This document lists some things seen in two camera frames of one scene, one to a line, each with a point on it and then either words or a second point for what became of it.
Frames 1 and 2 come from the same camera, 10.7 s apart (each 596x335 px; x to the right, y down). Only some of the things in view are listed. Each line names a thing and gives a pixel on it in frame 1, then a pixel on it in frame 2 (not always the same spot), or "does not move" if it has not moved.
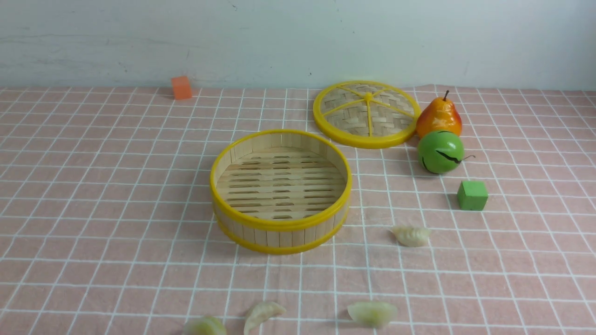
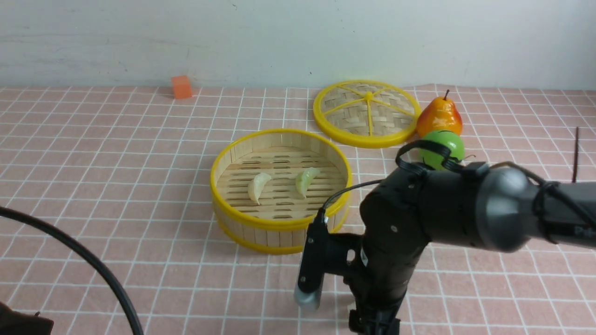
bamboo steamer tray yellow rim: (280, 191) does not move
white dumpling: (260, 312) -> (256, 185)
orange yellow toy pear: (441, 115) does not move
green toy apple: (441, 152) does not move
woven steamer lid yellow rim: (366, 114) does not move
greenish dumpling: (206, 325) -> (304, 178)
